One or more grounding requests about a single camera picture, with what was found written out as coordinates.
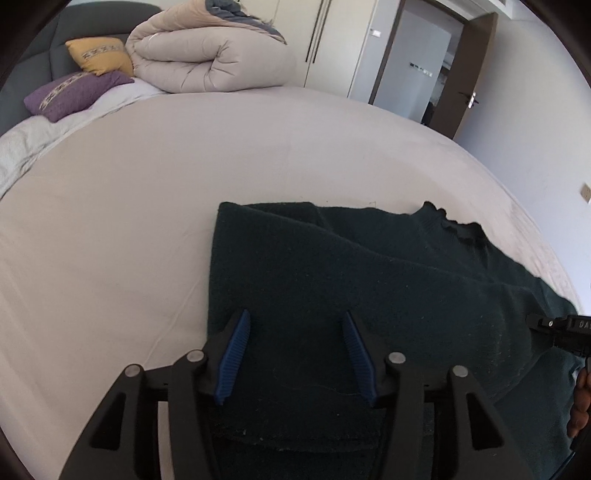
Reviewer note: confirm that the blue grey folded blanket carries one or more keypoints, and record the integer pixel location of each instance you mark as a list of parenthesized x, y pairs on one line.
[(244, 18)]

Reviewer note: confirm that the bed with white sheet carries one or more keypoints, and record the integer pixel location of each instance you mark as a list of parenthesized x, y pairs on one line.
[(161, 184)]

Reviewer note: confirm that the bronze wall switch plate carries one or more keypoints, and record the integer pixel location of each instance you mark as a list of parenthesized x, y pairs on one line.
[(586, 193)]

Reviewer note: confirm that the dark green sweater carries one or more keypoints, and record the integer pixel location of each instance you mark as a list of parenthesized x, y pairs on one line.
[(351, 286)]

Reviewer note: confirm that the cream wardrobe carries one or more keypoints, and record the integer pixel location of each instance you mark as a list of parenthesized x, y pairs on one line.
[(332, 41)]

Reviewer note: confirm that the purple patterned pillow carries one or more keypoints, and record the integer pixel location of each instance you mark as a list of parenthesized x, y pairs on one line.
[(69, 92)]

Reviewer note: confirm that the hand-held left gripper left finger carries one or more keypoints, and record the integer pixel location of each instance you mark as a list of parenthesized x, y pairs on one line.
[(233, 350)]

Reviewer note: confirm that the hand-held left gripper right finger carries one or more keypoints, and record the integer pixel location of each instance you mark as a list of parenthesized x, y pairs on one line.
[(358, 350)]

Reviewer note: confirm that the white pillow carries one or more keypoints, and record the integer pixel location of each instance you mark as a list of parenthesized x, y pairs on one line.
[(129, 94), (23, 147)]

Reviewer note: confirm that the grey padded headboard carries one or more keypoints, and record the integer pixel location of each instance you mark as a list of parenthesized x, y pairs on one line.
[(51, 46)]

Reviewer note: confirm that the brown wooden door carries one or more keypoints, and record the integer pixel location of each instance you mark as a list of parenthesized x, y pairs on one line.
[(464, 69)]

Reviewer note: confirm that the white light switch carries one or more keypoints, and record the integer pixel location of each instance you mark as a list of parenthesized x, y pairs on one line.
[(376, 33)]

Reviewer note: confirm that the beige folded duvet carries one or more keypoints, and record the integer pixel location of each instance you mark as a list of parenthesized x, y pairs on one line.
[(207, 60)]

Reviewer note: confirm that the yellow patterned pillow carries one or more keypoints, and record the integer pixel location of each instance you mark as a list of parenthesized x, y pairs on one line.
[(104, 55)]

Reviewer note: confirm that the person's right hand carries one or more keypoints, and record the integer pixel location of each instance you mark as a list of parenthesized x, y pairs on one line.
[(581, 406)]

